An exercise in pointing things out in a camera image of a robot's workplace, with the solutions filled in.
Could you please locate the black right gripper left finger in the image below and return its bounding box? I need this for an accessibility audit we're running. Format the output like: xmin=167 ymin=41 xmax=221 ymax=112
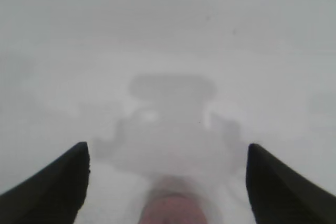
xmin=0 ymin=141 xmax=91 ymax=224

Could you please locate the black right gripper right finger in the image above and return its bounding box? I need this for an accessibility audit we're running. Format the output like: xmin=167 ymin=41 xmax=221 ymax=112
xmin=245 ymin=143 xmax=336 ymax=224

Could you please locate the pink peach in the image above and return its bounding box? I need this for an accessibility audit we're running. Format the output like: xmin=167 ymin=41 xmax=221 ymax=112
xmin=140 ymin=176 xmax=204 ymax=224

